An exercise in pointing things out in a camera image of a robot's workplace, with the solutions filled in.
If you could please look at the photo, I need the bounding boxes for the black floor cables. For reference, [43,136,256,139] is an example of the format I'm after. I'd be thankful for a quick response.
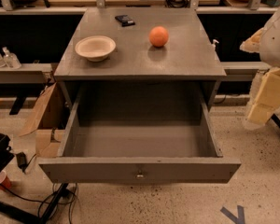
[0,179,80,224]

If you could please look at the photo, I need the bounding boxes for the brown cardboard box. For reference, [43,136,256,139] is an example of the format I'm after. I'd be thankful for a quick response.
[20,83,65,158]

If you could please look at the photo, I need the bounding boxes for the orange ball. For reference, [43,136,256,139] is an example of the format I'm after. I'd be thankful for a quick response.
[148,26,169,48]

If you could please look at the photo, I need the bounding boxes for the white paper bowl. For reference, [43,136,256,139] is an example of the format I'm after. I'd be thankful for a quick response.
[75,35,116,62]

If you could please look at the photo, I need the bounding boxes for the grey top drawer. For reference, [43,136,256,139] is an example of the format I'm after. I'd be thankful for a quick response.
[39,91,241,185]

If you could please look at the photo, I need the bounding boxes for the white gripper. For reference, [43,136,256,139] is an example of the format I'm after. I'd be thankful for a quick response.
[240,28,280,125]

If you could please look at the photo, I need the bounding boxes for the black power adapter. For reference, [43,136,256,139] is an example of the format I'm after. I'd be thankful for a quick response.
[16,152,27,169]

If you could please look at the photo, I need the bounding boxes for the white pump bottle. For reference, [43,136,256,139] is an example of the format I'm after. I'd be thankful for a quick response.
[212,39,219,50]

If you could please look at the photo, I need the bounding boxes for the black small device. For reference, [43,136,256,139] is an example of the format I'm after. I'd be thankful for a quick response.
[115,15,135,27]

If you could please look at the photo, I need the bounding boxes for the red plastic cup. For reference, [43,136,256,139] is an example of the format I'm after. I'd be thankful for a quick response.
[0,170,11,191]

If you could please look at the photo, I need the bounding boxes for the black stand base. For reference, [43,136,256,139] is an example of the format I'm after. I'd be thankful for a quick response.
[0,182,69,224]

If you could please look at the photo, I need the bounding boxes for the grey wooden drawer cabinet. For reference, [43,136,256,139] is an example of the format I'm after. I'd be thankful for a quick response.
[54,7,226,105]

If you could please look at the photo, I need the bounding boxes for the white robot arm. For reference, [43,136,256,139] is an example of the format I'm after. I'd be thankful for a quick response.
[240,7,280,130]

